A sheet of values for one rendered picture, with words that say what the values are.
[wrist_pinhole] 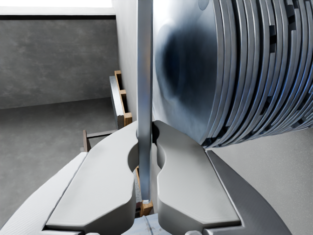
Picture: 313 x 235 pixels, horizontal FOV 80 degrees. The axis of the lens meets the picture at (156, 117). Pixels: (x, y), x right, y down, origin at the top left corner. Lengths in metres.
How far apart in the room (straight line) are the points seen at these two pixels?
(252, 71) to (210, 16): 0.07
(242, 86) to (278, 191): 0.50
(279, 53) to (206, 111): 0.09
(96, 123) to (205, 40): 4.43
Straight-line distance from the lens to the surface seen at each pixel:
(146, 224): 1.02
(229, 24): 0.20
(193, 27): 0.24
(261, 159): 0.68
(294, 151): 0.59
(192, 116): 0.26
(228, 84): 0.20
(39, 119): 5.00
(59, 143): 4.49
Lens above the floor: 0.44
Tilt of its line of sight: 15 degrees down
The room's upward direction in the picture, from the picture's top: 98 degrees counter-clockwise
